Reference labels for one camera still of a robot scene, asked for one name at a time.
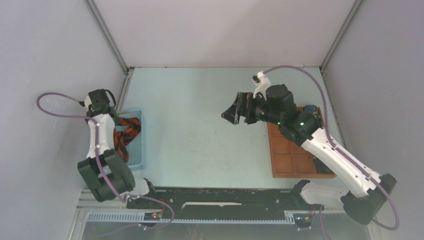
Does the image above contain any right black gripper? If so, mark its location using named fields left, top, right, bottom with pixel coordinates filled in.
left=221, top=92, right=283, bottom=127

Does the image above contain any orange navy striped tie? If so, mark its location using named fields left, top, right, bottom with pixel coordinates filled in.
left=113, top=117, right=142, bottom=163

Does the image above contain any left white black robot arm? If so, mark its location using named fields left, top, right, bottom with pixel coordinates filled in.
left=77, top=89, right=158, bottom=208

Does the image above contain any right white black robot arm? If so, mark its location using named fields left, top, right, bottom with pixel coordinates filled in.
left=221, top=84, right=397, bottom=225

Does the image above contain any light blue plastic basket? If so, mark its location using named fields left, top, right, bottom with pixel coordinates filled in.
left=112, top=109, right=144, bottom=171

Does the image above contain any blue patterned rolled tie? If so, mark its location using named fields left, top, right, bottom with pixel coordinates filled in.
left=303, top=104, right=320, bottom=118

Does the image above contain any brown wooden divided tray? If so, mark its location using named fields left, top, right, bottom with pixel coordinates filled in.
left=267, top=123, right=336, bottom=179

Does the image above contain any dark floral rolled tie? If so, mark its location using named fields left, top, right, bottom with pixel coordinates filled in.
left=312, top=157, right=334, bottom=175

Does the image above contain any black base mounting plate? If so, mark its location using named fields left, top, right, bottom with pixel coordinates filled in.
left=126, top=187, right=320, bottom=220

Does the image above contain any white slotted cable duct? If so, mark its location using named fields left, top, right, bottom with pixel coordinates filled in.
left=86, top=211, right=295, bottom=225

